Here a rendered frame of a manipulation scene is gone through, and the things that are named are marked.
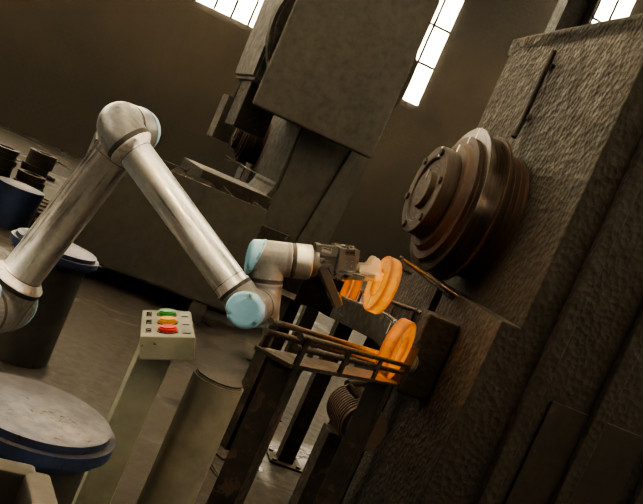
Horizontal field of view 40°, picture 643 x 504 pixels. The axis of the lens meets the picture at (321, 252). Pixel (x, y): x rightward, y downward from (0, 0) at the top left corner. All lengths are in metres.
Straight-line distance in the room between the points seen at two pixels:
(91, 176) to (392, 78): 3.27
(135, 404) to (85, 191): 0.67
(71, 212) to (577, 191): 1.31
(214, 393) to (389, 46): 3.69
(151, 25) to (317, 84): 7.55
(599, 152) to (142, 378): 1.26
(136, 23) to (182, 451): 10.87
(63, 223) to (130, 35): 10.27
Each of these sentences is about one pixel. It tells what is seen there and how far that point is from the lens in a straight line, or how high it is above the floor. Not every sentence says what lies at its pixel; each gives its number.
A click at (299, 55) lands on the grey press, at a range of 5.18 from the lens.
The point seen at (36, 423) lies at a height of 0.43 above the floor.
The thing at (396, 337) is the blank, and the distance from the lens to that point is 2.13.
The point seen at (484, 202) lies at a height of 1.14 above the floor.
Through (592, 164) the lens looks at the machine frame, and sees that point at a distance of 2.36.
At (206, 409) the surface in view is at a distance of 1.96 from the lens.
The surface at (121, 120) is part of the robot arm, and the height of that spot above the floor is 0.95.
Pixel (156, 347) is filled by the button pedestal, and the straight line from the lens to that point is 1.81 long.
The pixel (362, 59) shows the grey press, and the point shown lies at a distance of 5.30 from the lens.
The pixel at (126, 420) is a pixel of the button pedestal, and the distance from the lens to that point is 1.93.
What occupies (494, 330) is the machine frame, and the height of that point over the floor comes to 0.84.
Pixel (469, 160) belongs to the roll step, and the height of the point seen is 1.24.
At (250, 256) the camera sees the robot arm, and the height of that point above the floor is 0.77.
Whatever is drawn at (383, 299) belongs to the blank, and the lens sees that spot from 2.26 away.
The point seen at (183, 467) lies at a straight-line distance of 2.00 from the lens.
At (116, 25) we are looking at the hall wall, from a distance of 12.61.
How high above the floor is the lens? 1.01
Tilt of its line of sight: 4 degrees down
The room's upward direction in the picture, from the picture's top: 24 degrees clockwise
